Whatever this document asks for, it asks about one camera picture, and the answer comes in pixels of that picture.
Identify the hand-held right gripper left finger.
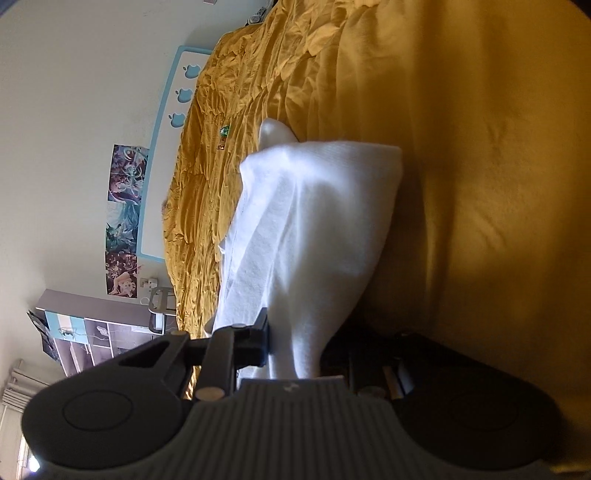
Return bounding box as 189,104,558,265
117,307,271,401

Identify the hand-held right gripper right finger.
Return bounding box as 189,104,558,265
344,353,416,400

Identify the white printed sweatshirt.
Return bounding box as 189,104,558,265
203,117,404,381

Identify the grey blue desk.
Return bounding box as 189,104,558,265
27,288,155,374

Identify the white blue bed headboard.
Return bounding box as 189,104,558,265
136,45,218,265

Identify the mustard yellow quilt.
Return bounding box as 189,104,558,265
159,0,591,398

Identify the light window curtain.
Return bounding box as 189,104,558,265
0,357,51,462

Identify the anime wall poster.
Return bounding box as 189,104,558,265
106,250,139,297
104,202,141,253
107,144,149,205

